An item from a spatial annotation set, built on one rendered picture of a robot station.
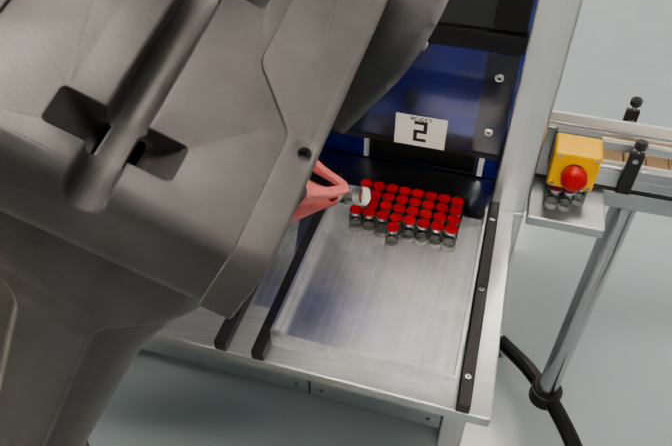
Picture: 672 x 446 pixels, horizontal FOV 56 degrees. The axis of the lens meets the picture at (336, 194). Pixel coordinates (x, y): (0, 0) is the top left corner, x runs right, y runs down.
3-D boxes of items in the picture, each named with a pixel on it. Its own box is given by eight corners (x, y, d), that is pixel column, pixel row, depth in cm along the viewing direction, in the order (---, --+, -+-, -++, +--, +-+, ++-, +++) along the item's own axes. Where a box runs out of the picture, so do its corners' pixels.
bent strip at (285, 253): (284, 239, 105) (282, 213, 101) (301, 242, 105) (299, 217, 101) (253, 304, 95) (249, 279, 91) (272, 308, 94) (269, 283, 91)
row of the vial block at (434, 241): (350, 222, 108) (351, 202, 105) (455, 244, 104) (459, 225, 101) (347, 231, 106) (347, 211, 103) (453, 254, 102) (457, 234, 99)
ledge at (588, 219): (530, 174, 120) (532, 166, 119) (600, 186, 118) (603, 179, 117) (525, 223, 111) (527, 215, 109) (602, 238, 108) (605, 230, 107)
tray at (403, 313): (340, 191, 114) (340, 177, 112) (485, 221, 108) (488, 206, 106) (271, 344, 90) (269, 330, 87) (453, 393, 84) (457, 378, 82)
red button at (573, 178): (558, 176, 102) (563, 157, 100) (583, 181, 102) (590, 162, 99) (557, 191, 100) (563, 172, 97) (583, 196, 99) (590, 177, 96)
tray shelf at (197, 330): (173, 129, 131) (172, 121, 130) (516, 192, 117) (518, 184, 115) (29, 307, 97) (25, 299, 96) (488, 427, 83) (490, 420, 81)
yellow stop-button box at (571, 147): (547, 158, 108) (557, 124, 104) (591, 166, 107) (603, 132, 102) (545, 186, 103) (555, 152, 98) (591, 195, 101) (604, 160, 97)
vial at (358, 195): (370, 184, 71) (339, 179, 68) (372, 203, 70) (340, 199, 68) (359, 190, 72) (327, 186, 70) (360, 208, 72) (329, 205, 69)
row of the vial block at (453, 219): (354, 213, 109) (354, 194, 106) (457, 235, 106) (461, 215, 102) (350, 222, 108) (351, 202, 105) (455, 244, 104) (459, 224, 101)
